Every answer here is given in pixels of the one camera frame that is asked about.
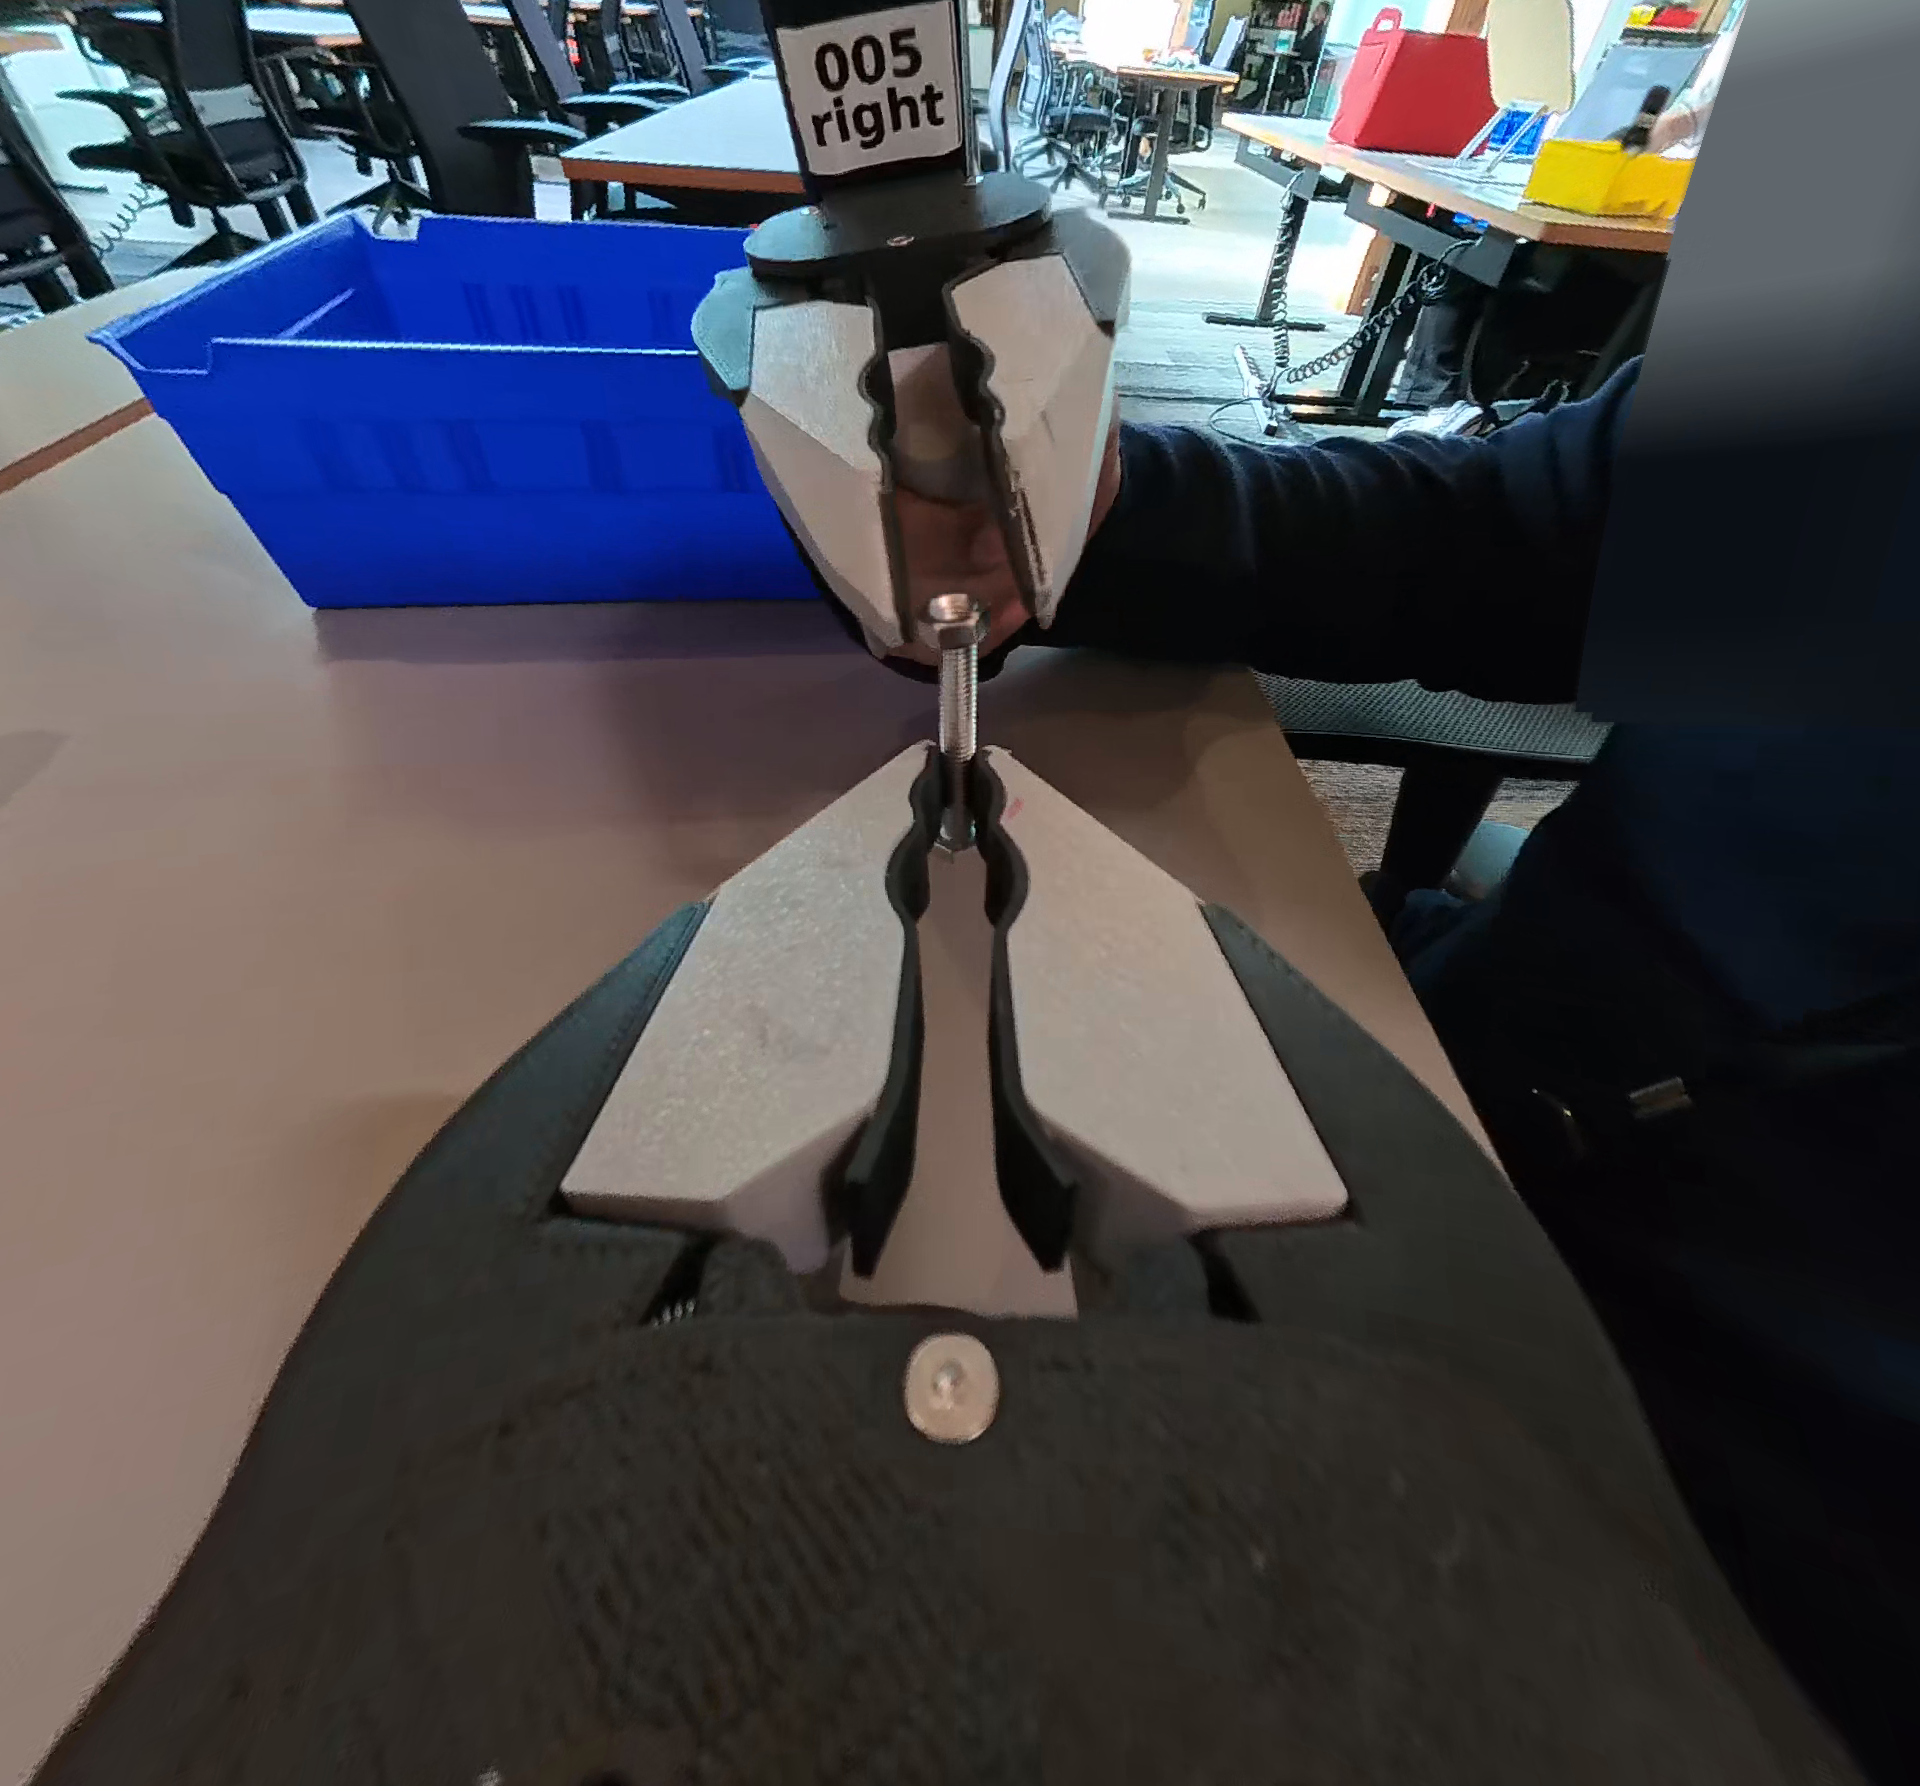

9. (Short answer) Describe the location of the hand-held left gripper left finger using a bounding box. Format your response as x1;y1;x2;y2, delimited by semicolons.
561;745;942;1274

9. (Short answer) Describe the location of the steel hex bolt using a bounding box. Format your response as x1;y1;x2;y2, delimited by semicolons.
925;592;987;849

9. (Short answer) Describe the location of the person's right forearm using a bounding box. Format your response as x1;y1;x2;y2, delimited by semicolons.
1036;360;1652;708

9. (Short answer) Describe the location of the wooden desk with black legs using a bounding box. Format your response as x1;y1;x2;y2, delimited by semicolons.
1222;106;1674;426

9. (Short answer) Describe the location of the person's right hand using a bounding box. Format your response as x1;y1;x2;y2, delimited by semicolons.
898;435;1128;653

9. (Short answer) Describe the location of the blue plastic bin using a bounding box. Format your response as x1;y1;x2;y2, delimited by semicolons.
87;211;820;609

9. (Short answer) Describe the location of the grey mesh office chair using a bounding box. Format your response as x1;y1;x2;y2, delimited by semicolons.
1259;676;1613;903

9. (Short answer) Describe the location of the yellow box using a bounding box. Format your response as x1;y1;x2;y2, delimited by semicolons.
1528;135;1698;220

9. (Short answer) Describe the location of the row of black office chairs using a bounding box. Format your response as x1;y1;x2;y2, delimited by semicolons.
0;0;783;319

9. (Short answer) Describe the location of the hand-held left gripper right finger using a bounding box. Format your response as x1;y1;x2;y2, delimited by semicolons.
979;748;1350;1274

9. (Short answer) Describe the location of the grey background table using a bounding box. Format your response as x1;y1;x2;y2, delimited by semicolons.
563;76;814;223

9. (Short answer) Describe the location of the red box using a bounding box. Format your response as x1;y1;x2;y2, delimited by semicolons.
1327;8;1503;160

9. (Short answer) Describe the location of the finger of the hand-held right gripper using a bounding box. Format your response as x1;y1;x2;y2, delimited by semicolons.
744;298;919;650
945;255;1122;620

